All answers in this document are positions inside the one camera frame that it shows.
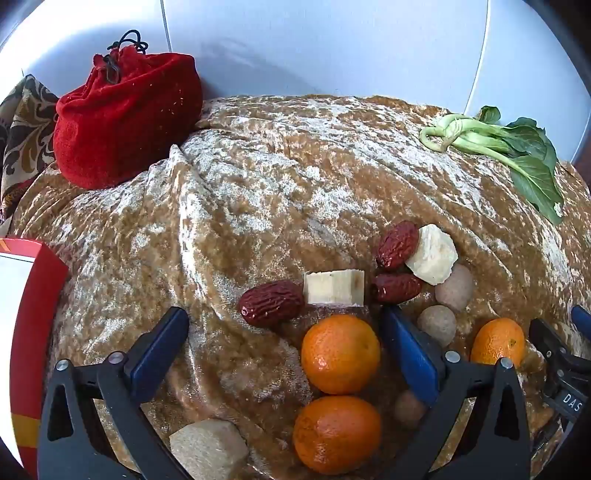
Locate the brown longan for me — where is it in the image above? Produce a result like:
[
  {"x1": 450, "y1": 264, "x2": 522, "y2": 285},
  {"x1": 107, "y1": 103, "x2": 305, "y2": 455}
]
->
[
  {"x1": 435, "y1": 264, "x2": 475, "y2": 312},
  {"x1": 417, "y1": 305, "x2": 457, "y2": 347},
  {"x1": 394, "y1": 390, "x2": 428, "y2": 429}
]

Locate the orange tangerine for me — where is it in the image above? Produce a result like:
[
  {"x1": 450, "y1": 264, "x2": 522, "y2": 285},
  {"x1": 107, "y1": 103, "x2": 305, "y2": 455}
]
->
[
  {"x1": 301, "y1": 314, "x2": 381, "y2": 395},
  {"x1": 293, "y1": 396, "x2": 382, "y2": 475},
  {"x1": 470, "y1": 318, "x2": 526, "y2": 367}
]

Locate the beige yam chunk foreground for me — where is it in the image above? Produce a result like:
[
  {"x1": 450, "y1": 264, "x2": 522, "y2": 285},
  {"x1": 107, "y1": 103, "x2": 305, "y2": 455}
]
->
[{"x1": 169, "y1": 419, "x2": 249, "y2": 480}]

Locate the white yam chunk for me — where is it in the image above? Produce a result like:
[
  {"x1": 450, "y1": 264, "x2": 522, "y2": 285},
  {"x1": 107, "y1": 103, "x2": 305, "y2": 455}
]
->
[{"x1": 406, "y1": 224, "x2": 459, "y2": 286}]

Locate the red jujube date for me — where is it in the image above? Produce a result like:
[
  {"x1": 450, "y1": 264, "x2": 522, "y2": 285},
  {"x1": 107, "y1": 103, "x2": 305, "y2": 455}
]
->
[
  {"x1": 238, "y1": 280, "x2": 304, "y2": 328},
  {"x1": 370, "y1": 273, "x2": 422, "y2": 304},
  {"x1": 376, "y1": 220, "x2": 419, "y2": 271}
]

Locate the white yam cube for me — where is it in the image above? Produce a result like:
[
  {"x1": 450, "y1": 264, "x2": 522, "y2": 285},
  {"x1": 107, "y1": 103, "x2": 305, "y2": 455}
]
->
[{"x1": 304, "y1": 269, "x2": 365, "y2": 307}]

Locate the red white box tray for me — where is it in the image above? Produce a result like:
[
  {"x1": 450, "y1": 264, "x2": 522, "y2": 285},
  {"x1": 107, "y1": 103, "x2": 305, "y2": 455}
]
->
[{"x1": 1, "y1": 238, "x2": 68, "y2": 478}]

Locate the green bok choy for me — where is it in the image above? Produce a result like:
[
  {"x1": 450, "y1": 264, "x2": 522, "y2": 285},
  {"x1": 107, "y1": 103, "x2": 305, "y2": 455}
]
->
[{"x1": 420, "y1": 105, "x2": 564, "y2": 225}]

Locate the brown velvet blanket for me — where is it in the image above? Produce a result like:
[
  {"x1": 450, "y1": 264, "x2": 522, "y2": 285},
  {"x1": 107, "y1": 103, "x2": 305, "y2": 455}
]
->
[{"x1": 10, "y1": 96, "x2": 590, "y2": 479}]

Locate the brown patterned cloth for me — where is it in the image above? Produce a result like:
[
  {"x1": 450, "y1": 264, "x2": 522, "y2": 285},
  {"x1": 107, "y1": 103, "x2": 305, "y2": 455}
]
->
[{"x1": 1, "y1": 74, "x2": 58, "y2": 226}]

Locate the red velvet drawstring pouch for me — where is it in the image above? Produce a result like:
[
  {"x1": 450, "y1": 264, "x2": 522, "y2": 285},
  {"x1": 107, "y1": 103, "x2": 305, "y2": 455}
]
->
[{"x1": 53, "y1": 30, "x2": 204, "y2": 190}]

